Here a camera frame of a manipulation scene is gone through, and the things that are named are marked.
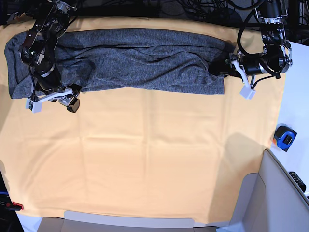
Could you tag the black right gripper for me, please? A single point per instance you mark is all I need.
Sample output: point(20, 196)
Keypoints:
point(71, 100)

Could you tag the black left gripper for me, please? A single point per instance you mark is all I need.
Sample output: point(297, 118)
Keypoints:
point(224, 66)

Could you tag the grey long-sleeve T-shirt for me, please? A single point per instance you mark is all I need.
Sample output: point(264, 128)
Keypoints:
point(155, 59)

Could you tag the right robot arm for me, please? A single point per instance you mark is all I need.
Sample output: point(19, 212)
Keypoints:
point(38, 52)

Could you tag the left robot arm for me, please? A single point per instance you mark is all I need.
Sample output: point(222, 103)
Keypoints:
point(275, 58)

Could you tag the blue black tape measure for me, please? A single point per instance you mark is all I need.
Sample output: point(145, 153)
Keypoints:
point(284, 136)

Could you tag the yellow table cloth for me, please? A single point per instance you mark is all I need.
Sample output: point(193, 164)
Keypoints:
point(137, 153)

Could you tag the red black clamp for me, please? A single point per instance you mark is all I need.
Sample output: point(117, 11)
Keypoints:
point(14, 206)

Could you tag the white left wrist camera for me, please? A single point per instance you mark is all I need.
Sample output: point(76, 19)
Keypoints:
point(247, 93)

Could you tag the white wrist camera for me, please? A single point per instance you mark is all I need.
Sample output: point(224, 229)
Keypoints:
point(34, 106)
point(247, 93)

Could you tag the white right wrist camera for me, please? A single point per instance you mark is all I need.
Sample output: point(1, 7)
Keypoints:
point(34, 106)

